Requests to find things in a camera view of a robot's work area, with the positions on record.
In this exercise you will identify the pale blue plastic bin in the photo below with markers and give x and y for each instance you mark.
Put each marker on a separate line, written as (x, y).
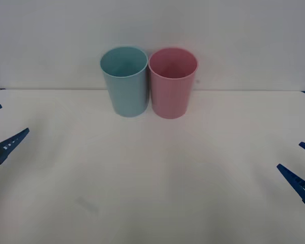
(127, 94)

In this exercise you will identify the pink plastic bin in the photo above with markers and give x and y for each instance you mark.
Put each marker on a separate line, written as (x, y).
(171, 96)

